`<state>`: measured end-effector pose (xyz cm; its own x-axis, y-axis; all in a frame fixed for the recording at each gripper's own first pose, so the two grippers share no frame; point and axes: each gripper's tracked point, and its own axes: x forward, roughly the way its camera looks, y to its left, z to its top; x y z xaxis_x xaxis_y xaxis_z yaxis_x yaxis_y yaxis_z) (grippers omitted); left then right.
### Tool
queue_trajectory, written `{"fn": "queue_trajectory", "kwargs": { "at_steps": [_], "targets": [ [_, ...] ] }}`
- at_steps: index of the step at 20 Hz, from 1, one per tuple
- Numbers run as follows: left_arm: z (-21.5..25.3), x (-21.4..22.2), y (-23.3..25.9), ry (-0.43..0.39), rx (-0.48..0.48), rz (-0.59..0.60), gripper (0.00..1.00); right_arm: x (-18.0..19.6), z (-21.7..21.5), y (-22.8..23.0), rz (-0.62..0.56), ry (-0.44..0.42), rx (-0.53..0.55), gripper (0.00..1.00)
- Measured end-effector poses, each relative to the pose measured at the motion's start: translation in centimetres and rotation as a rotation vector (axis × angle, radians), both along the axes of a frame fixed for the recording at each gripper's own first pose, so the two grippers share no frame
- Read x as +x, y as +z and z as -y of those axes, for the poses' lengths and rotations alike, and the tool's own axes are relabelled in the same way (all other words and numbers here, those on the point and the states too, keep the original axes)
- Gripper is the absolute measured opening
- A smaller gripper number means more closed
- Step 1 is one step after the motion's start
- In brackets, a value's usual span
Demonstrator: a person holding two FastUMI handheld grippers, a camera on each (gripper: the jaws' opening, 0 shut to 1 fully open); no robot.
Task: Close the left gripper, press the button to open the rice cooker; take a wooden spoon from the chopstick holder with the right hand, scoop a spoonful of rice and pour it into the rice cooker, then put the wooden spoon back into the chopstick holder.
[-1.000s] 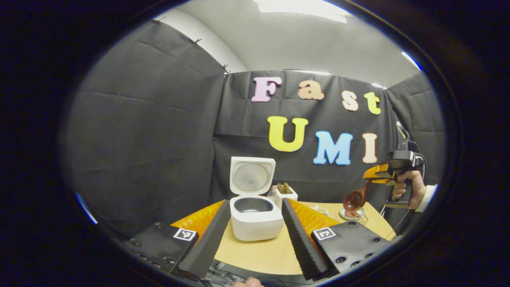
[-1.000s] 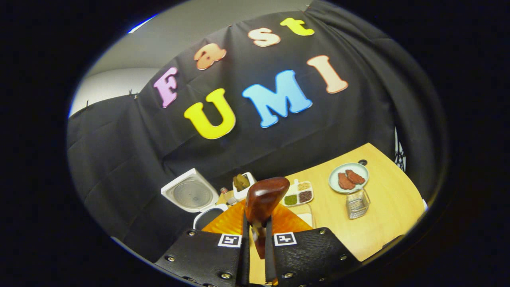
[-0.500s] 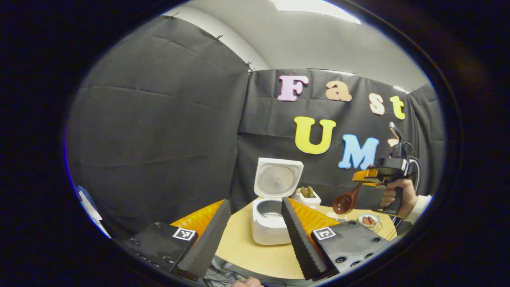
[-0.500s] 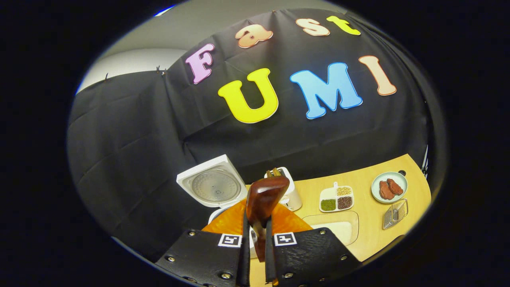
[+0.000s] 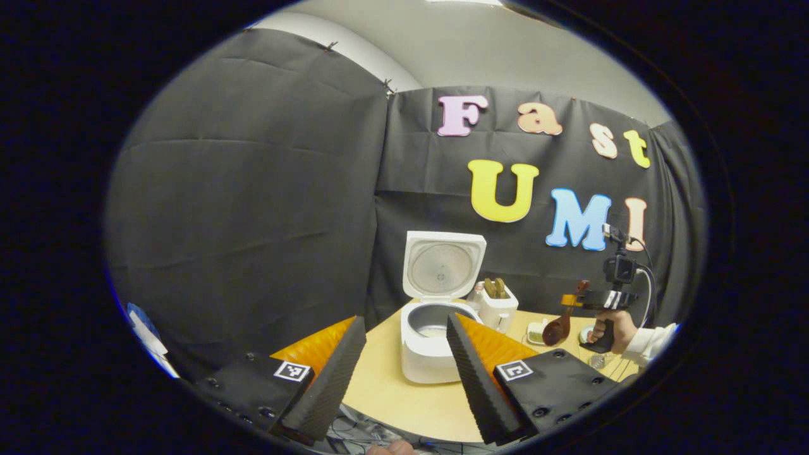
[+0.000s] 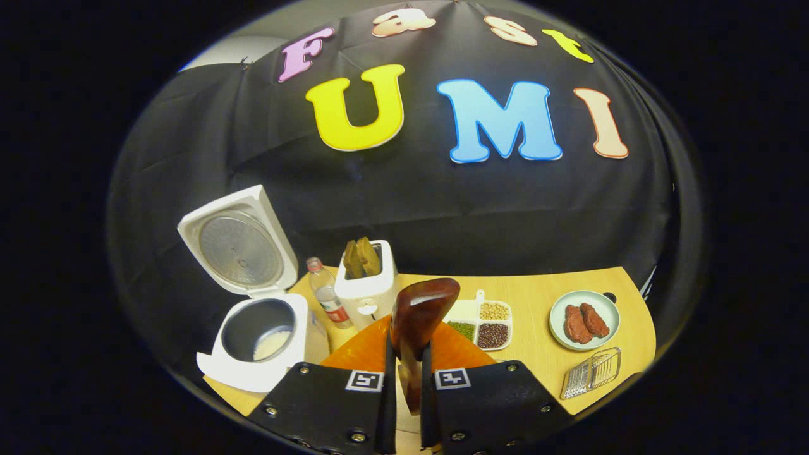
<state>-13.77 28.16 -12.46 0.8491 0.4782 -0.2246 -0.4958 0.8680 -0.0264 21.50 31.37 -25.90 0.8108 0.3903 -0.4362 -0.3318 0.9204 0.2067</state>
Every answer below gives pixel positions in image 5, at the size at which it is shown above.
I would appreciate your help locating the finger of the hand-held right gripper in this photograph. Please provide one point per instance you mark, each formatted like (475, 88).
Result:
(571, 300)

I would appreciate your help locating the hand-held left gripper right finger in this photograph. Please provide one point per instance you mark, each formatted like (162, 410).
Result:
(480, 392)

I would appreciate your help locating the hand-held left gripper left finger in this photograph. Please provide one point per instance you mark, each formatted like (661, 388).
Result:
(328, 392)

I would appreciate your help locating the brown wooden spoon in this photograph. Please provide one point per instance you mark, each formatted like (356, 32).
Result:
(556, 330)

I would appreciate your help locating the white rice cooker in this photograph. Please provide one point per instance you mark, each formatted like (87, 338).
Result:
(436, 360)

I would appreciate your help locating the pale green plate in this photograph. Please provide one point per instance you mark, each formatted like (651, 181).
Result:
(584, 335)

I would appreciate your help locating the white divided dish of beans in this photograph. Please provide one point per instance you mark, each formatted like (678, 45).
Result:
(537, 333)

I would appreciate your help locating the brown toast slice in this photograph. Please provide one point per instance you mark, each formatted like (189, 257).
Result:
(500, 287)
(489, 289)

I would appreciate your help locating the white toaster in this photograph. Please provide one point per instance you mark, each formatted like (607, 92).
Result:
(499, 313)

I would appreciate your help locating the clear plastic bottle red label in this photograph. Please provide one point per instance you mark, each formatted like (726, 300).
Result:
(478, 292)

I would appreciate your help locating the black backdrop cloth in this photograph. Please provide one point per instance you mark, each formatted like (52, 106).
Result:
(253, 189)

